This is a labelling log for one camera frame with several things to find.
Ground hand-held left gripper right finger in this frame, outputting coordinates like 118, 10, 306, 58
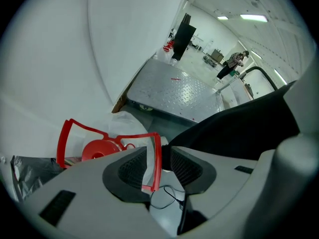
161, 145, 262, 239

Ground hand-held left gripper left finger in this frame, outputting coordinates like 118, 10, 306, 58
22, 146, 175, 239

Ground metal diamond plate platform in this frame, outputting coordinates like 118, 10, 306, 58
126, 58, 279, 125

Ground person's black clothing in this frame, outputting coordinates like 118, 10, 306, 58
168, 80, 301, 160

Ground brown cardboard box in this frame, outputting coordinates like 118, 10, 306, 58
211, 49, 224, 64

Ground white plastic bag red print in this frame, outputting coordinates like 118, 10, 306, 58
155, 40, 175, 61

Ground black board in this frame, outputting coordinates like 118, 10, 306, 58
171, 13, 197, 61

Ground ceiling tube lights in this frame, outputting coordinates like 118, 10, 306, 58
217, 13, 288, 85

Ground thin black cable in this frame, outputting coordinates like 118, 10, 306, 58
149, 185, 186, 210

